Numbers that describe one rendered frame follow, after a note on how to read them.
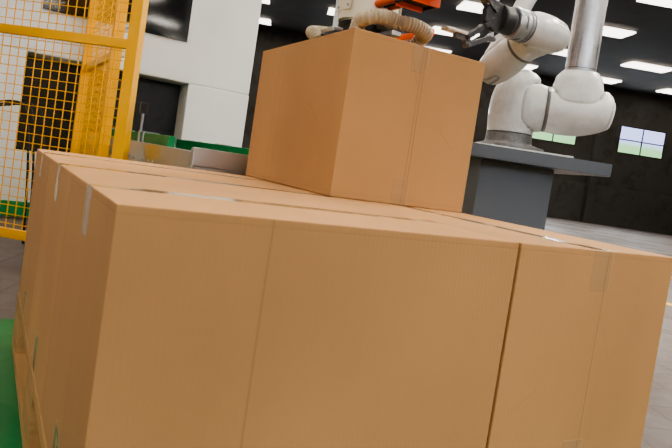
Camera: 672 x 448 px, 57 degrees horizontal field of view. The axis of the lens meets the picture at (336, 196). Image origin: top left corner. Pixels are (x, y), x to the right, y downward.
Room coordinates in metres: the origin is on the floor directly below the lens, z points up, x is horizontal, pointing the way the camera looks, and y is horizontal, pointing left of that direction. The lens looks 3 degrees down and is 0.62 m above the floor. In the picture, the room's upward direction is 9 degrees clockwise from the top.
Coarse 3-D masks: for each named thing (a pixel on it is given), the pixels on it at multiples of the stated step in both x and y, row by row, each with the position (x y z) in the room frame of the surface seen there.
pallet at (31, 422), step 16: (16, 304) 1.69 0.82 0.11; (16, 320) 1.63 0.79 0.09; (16, 336) 1.57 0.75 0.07; (16, 352) 1.57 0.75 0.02; (16, 368) 1.48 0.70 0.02; (32, 368) 1.18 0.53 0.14; (16, 384) 1.42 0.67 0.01; (32, 384) 1.13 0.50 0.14; (32, 400) 1.11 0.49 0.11; (32, 416) 1.11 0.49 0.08; (32, 432) 1.12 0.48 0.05
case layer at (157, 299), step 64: (64, 192) 1.06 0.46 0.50; (128, 192) 0.80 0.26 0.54; (192, 192) 0.96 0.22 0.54; (256, 192) 1.20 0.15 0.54; (64, 256) 0.96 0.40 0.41; (128, 256) 0.67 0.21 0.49; (192, 256) 0.70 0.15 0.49; (256, 256) 0.74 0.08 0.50; (320, 256) 0.78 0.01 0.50; (384, 256) 0.83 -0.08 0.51; (448, 256) 0.88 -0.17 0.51; (512, 256) 0.95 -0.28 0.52; (576, 256) 1.02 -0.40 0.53; (640, 256) 1.10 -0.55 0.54; (64, 320) 0.89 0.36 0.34; (128, 320) 0.67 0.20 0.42; (192, 320) 0.71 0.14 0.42; (256, 320) 0.75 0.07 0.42; (320, 320) 0.79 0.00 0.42; (384, 320) 0.84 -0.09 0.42; (448, 320) 0.89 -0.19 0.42; (512, 320) 0.96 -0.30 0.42; (576, 320) 1.03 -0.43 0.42; (640, 320) 1.12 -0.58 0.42; (64, 384) 0.82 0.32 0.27; (128, 384) 0.67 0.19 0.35; (192, 384) 0.71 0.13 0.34; (256, 384) 0.75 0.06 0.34; (320, 384) 0.80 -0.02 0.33; (384, 384) 0.85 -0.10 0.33; (448, 384) 0.90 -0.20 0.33; (512, 384) 0.97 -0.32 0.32; (576, 384) 1.04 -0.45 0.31; (640, 384) 1.13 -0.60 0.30
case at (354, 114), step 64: (320, 64) 1.61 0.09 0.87; (384, 64) 1.51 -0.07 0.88; (448, 64) 1.60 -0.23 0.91; (256, 128) 1.96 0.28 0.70; (320, 128) 1.56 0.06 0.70; (384, 128) 1.53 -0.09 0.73; (448, 128) 1.62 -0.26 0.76; (320, 192) 1.51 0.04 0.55; (384, 192) 1.54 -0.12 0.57; (448, 192) 1.63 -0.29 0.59
